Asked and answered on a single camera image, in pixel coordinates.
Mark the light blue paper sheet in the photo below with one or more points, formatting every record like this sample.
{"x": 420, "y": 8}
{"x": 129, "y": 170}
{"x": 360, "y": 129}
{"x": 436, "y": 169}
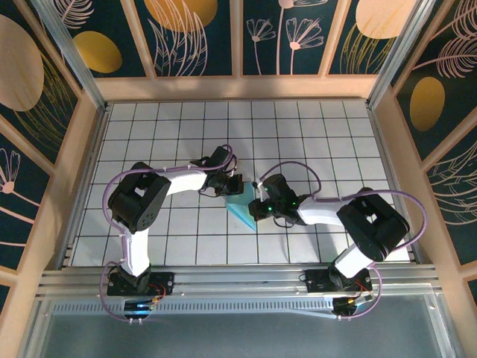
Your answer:
{"x": 242, "y": 210}

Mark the aluminium side rail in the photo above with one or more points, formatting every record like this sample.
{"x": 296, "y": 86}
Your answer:
{"x": 85, "y": 186}
{"x": 382, "y": 145}

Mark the aluminium corner post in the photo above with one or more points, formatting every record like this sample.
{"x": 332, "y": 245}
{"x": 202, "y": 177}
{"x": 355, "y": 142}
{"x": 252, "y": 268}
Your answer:
{"x": 69, "y": 52}
{"x": 397, "y": 52}

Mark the white grid mat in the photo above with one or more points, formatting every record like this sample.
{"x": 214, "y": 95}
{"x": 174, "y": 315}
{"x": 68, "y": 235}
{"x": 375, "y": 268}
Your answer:
{"x": 261, "y": 123}

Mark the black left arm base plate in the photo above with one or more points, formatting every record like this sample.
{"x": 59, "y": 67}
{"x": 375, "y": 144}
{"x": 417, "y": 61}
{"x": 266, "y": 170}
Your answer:
{"x": 165, "y": 279}

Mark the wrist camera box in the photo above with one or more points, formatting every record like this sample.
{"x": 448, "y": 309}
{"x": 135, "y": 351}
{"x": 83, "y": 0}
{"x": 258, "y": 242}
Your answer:
{"x": 261, "y": 190}
{"x": 233, "y": 174}

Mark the aluminium mounting rail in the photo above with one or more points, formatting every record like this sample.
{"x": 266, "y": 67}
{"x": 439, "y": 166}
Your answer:
{"x": 238, "y": 283}

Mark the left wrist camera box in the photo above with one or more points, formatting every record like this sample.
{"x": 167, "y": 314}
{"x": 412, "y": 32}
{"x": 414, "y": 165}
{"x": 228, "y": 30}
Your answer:
{"x": 233, "y": 174}

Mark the grey frosted panel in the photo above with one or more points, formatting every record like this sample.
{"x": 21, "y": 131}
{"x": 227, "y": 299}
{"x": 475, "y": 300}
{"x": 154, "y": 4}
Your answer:
{"x": 238, "y": 335}

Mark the small controller board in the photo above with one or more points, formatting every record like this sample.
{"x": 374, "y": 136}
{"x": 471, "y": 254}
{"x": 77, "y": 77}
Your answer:
{"x": 139, "y": 306}
{"x": 350, "y": 303}

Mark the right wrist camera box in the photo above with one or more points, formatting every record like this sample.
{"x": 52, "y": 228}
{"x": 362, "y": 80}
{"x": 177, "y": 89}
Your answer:
{"x": 261, "y": 190}

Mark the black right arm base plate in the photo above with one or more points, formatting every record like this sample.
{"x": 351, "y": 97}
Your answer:
{"x": 316, "y": 284}

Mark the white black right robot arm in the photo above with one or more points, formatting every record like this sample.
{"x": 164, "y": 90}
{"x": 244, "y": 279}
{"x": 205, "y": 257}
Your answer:
{"x": 354, "y": 261}

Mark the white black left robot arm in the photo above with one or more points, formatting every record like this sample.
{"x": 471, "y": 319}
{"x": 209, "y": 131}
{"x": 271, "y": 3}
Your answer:
{"x": 136, "y": 250}

